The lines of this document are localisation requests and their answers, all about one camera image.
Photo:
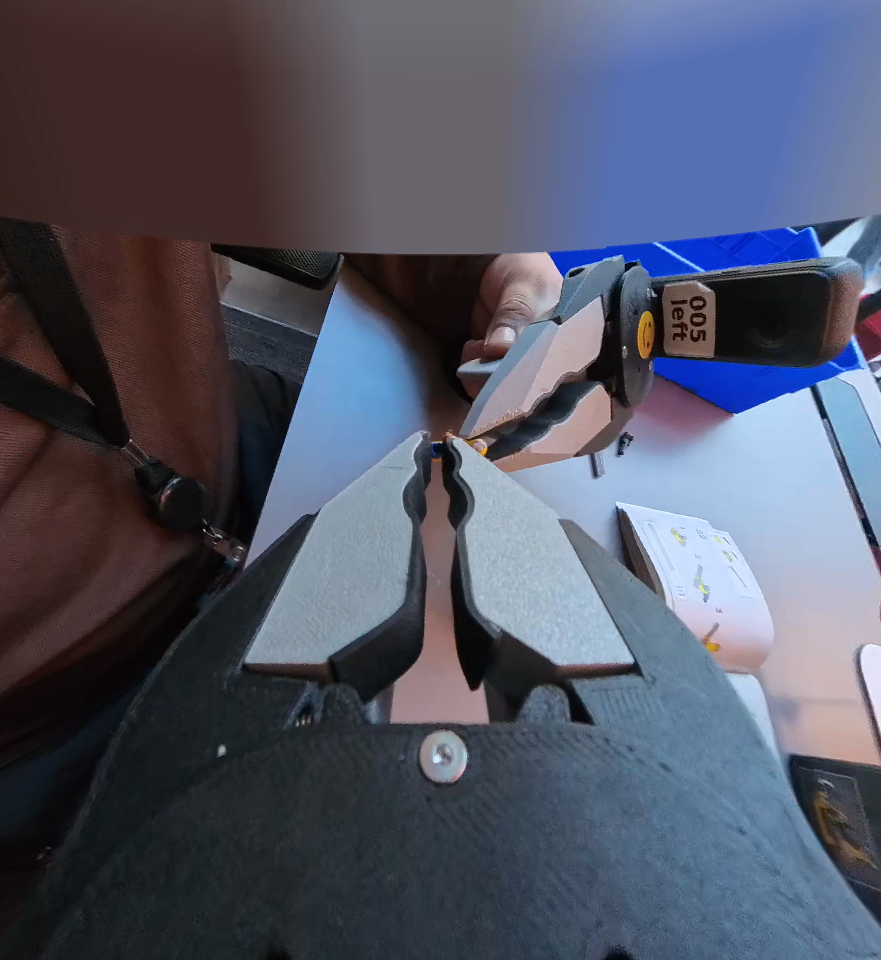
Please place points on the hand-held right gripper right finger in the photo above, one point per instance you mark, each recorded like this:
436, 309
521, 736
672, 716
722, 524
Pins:
538, 592

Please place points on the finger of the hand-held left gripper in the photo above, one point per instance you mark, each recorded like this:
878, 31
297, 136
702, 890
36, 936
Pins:
572, 427
538, 367

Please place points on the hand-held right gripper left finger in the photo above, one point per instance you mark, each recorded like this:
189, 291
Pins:
335, 585

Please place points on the small lego assembly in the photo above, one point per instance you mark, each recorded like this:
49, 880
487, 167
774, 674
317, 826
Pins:
478, 445

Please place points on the small black lego piece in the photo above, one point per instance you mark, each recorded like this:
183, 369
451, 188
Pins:
624, 444

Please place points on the lego instruction booklet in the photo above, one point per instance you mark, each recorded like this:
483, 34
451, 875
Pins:
699, 577

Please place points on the black lego box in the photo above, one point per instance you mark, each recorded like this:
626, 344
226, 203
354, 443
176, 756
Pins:
857, 832

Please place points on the person's left hand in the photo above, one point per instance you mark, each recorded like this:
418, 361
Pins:
512, 300

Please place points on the blue plastic bin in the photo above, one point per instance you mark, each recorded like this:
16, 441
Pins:
718, 382

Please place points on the black badge reel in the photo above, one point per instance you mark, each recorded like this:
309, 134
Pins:
178, 499

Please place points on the dark laptop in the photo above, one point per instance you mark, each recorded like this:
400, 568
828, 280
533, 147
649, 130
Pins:
872, 472

